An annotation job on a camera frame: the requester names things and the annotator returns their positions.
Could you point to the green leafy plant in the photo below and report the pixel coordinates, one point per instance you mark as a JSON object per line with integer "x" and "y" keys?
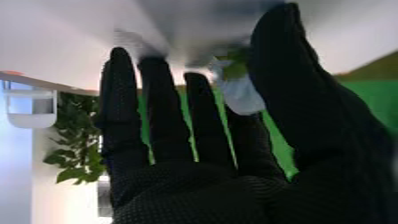
{"x": 77, "y": 143}

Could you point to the white flower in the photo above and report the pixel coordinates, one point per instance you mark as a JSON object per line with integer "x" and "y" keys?
{"x": 240, "y": 93}

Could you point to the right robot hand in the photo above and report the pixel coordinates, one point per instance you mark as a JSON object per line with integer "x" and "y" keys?
{"x": 196, "y": 186}

